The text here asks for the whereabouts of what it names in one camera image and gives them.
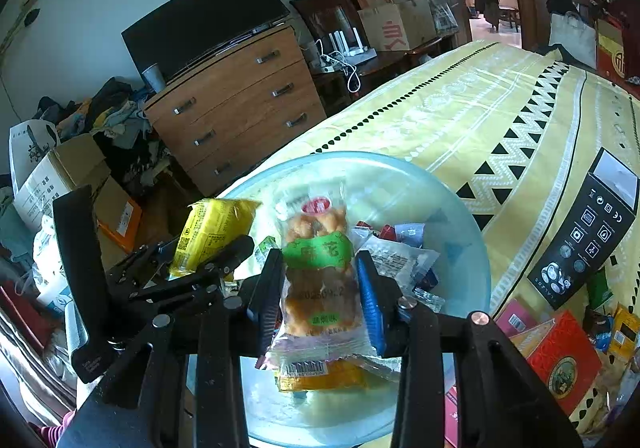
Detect yellow snack packet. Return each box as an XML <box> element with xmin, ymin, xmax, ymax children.
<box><xmin>169</xmin><ymin>199</ymin><xmax>262</xmax><ymax>280</ymax></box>

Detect fried dough snack bag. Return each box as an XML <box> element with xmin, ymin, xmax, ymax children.
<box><xmin>267</xmin><ymin>177</ymin><xmax>374</xmax><ymax>369</ymax></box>

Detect red tea box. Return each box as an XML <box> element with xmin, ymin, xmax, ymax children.
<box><xmin>511</xmin><ymin>310</ymin><xmax>602</xmax><ymax>416</ymax></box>

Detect pink flat box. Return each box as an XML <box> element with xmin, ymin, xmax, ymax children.
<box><xmin>496</xmin><ymin>298</ymin><xmax>538</xmax><ymax>338</ymax></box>

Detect orange snack packet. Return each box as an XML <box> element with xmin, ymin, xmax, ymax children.
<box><xmin>276</xmin><ymin>360</ymin><xmax>368</xmax><ymax>392</ymax></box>

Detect clear glass bowl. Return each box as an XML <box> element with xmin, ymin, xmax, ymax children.
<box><xmin>227</xmin><ymin>152</ymin><xmax>491</xmax><ymax>447</ymax></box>

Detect wooden drawer chest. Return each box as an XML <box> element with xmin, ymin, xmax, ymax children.
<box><xmin>144</xmin><ymin>25</ymin><xmax>326</xmax><ymax>195</ymax></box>

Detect black shaver product box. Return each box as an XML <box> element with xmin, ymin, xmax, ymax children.
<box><xmin>528</xmin><ymin>149</ymin><xmax>639</xmax><ymax>310</ymax></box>

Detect yellow patterned bed sheet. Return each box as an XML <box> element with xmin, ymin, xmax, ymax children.
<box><xmin>267</xmin><ymin>41</ymin><xmax>639</xmax><ymax>320</ymax></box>

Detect black television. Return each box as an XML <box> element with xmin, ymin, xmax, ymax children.
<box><xmin>122</xmin><ymin>0</ymin><xmax>290</xmax><ymax>79</ymax></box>

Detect white tote bag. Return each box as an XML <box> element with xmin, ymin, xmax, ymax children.
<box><xmin>548</xmin><ymin>12</ymin><xmax>597</xmax><ymax>70</ymax></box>

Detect stacked cardboard boxes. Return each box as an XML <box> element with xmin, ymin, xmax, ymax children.
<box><xmin>357</xmin><ymin>0</ymin><xmax>436</xmax><ymax>52</ymax></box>

